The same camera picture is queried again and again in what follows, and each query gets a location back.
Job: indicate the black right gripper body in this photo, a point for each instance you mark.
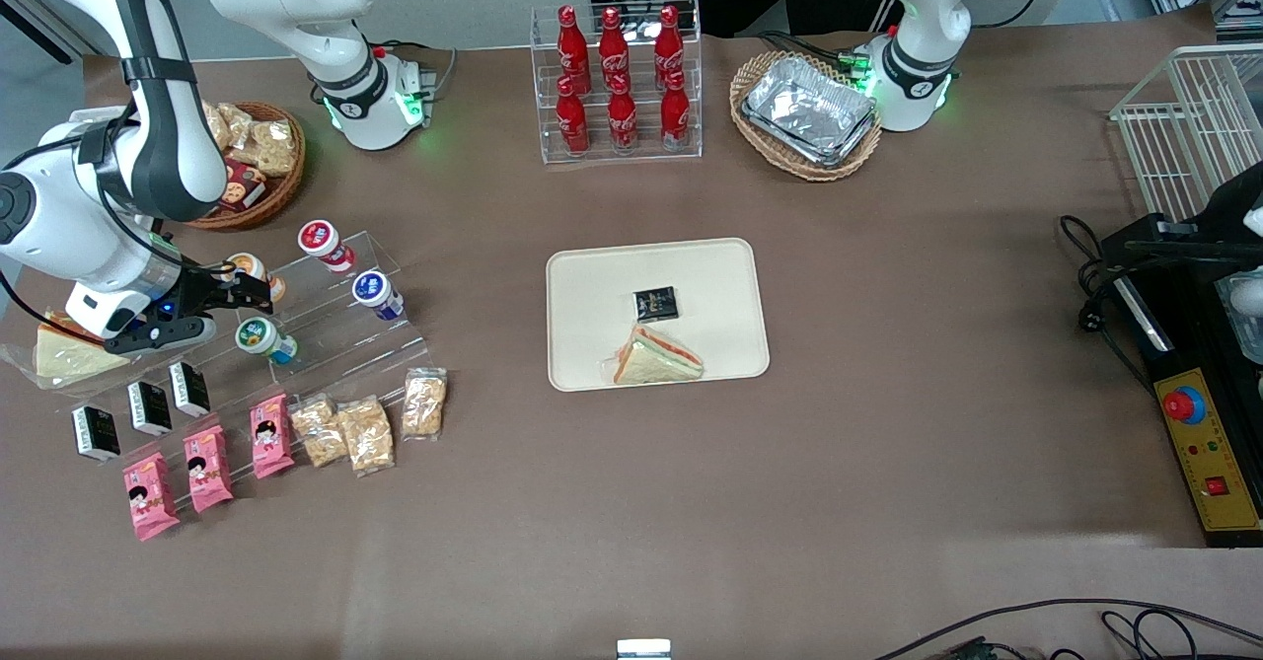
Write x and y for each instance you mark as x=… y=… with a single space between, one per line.
x=209 y=291

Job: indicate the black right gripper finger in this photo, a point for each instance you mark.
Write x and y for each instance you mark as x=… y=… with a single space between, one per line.
x=252 y=288
x=252 y=305

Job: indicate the green gum bottle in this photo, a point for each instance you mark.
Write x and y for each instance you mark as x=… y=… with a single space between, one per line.
x=255 y=336

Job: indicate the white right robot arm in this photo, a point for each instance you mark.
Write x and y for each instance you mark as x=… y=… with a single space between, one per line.
x=158 y=98

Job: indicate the orange gum bottle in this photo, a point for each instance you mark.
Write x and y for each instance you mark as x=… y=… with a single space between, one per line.
x=245 y=265

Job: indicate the red gum bottle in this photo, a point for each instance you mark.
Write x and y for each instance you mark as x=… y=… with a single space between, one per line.
x=318 y=238

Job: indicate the blue gum bottle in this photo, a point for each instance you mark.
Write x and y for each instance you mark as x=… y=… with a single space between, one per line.
x=373 y=290

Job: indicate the beige plastic tray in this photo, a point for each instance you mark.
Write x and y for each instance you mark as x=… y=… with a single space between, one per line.
x=710 y=285

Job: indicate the clear acrylic stepped stand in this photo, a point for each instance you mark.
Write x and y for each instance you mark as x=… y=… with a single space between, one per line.
x=335 y=344

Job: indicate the black and white snack box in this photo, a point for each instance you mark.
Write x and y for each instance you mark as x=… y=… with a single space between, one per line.
x=187 y=389
x=150 y=406
x=96 y=431

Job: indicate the red cookie box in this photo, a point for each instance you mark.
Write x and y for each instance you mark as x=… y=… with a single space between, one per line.
x=244 y=188

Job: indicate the dark brown wicker basket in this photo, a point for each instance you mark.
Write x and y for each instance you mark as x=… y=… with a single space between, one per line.
x=286 y=191

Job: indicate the pink cartoon snack packet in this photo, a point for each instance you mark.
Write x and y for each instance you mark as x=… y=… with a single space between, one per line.
x=150 y=495
x=207 y=468
x=271 y=435

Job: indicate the clear-wrapped puffed rice bar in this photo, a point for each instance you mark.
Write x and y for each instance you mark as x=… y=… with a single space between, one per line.
x=365 y=435
x=274 y=147
x=424 y=403
x=239 y=119
x=215 y=127
x=318 y=430

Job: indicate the plastic wrapped triangle sandwich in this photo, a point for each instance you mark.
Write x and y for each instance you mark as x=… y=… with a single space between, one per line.
x=69 y=359
x=656 y=359

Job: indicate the red cola bottle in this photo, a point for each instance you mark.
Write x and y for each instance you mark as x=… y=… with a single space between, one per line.
x=668 y=43
x=623 y=122
x=570 y=43
x=675 y=115
x=614 y=46
x=572 y=122

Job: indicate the small black square packet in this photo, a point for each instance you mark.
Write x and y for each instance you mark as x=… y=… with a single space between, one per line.
x=656 y=303

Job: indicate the clear acrylic bottle rack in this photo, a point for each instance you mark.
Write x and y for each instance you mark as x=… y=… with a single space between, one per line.
x=631 y=147

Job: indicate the small white box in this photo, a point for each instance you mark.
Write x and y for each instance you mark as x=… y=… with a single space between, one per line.
x=643 y=649

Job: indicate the light tan wicker basket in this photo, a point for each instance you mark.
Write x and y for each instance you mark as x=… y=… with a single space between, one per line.
x=819 y=172

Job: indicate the stacked aluminium foil containers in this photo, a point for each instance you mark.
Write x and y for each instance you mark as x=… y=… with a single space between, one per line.
x=809 y=108

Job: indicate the red emergency stop button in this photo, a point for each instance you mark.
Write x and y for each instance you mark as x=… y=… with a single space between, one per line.
x=1182 y=405

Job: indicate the black and yellow control box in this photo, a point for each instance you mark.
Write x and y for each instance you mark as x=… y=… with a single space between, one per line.
x=1209 y=463

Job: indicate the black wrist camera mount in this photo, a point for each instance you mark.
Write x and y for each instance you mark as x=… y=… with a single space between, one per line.
x=158 y=336

